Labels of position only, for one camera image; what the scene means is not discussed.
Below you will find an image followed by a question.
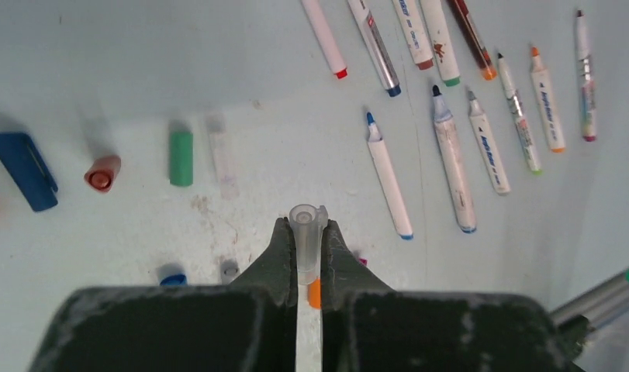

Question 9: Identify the dark blue pen cap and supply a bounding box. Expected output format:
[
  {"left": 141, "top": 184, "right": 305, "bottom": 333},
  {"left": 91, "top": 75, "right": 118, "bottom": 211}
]
[{"left": 0, "top": 132, "right": 58, "bottom": 212}]

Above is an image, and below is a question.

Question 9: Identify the dark blue cap marker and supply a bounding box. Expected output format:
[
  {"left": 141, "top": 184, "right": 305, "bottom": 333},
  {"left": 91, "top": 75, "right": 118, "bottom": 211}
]
[{"left": 347, "top": 0, "right": 401, "bottom": 98}]

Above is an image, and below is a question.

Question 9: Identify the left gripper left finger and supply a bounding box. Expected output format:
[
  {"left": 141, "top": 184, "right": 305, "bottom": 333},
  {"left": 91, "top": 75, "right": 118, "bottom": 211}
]
[{"left": 29, "top": 219, "right": 298, "bottom": 371}]

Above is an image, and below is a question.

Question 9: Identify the orange pen cap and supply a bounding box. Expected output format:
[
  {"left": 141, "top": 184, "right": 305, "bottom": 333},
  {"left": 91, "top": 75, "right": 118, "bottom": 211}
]
[{"left": 307, "top": 278, "right": 322, "bottom": 309}]

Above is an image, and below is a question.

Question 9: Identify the purple cap marker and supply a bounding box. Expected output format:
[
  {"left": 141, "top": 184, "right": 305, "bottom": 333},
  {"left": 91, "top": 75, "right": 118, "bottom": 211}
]
[{"left": 575, "top": 9, "right": 597, "bottom": 142}]

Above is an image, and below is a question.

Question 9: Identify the grey pen cap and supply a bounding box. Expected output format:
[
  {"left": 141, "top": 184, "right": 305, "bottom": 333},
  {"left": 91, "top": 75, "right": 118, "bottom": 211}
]
[{"left": 219, "top": 260, "right": 240, "bottom": 285}]

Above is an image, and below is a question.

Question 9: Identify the red ink clear pen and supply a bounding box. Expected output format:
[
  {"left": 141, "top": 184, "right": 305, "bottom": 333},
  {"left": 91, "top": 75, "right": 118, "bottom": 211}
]
[{"left": 448, "top": 0, "right": 498, "bottom": 81}]

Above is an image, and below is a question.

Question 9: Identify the teal pen cap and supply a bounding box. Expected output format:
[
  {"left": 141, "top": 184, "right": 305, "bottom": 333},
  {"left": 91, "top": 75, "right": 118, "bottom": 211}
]
[{"left": 169, "top": 131, "right": 193, "bottom": 187}]

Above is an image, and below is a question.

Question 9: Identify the green cap marker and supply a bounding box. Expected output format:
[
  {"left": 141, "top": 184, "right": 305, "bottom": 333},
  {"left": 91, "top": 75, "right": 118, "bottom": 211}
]
[{"left": 497, "top": 52, "right": 542, "bottom": 174}]

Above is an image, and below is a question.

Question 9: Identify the orange cap marker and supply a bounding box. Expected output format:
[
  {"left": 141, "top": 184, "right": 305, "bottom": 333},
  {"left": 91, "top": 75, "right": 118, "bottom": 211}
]
[{"left": 531, "top": 45, "right": 566, "bottom": 153}]

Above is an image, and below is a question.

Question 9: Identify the teal cap marker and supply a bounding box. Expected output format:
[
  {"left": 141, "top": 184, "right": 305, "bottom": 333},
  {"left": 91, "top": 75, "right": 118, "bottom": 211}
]
[{"left": 420, "top": 0, "right": 461, "bottom": 87}]

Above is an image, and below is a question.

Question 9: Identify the light blue marker body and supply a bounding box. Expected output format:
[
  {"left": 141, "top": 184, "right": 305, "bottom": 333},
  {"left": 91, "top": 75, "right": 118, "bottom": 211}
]
[{"left": 366, "top": 112, "right": 414, "bottom": 240}]

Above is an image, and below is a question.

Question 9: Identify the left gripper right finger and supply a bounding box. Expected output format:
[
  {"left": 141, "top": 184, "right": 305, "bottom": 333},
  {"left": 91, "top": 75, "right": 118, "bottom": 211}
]
[{"left": 320, "top": 220, "right": 577, "bottom": 371}]

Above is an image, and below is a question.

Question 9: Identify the green ink clear pen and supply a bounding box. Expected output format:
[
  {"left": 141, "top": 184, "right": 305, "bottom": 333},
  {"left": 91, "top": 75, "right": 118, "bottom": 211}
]
[{"left": 551, "top": 268, "right": 629, "bottom": 327}]

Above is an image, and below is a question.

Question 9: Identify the clear pen cap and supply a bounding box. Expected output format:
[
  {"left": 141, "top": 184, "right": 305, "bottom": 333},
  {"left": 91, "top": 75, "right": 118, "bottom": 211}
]
[
  {"left": 206, "top": 115, "right": 239, "bottom": 200},
  {"left": 289, "top": 204, "right": 328, "bottom": 286}
]

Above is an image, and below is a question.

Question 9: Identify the red cap marker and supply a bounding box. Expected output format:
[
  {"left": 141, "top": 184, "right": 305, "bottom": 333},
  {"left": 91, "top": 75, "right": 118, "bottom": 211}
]
[{"left": 301, "top": 0, "right": 347, "bottom": 80}]

